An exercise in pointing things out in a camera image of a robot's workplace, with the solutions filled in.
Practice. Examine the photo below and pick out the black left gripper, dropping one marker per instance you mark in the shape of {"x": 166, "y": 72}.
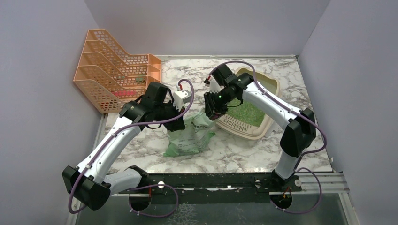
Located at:
{"x": 176, "y": 125}

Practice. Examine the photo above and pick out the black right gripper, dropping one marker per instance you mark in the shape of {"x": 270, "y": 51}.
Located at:
{"x": 212, "y": 111}

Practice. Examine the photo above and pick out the green litter bag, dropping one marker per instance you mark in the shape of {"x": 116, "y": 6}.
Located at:
{"x": 194, "y": 139}

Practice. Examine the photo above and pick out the beige plastic litter box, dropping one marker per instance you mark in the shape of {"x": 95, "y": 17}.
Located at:
{"x": 246, "y": 131}

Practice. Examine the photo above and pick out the white bag sealing clip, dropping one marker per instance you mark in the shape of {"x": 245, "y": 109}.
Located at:
{"x": 270, "y": 130}

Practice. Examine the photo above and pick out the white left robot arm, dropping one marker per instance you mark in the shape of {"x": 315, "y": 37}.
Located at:
{"x": 88, "y": 184}

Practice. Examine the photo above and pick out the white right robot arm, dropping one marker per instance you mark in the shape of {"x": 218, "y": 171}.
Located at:
{"x": 298, "y": 125}

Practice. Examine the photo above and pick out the green litter pellets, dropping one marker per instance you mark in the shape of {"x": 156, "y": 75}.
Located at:
{"x": 246, "y": 113}

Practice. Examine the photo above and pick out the orange mesh file rack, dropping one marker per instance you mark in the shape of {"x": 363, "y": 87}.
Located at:
{"x": 109, "y": 76}

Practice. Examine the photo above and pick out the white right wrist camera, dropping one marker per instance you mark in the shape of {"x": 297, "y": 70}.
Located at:
{"x": 213, "y": 86}

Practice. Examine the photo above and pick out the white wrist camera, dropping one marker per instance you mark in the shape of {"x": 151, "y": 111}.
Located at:
{"x": 181, "y": 97}
{"x": 213, "y": 86}

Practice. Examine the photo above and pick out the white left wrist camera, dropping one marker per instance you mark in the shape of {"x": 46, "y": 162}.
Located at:
{"x": 181, "y": 97}

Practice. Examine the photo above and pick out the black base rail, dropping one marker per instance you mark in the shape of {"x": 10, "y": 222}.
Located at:
{"x": 205, "y": 188}

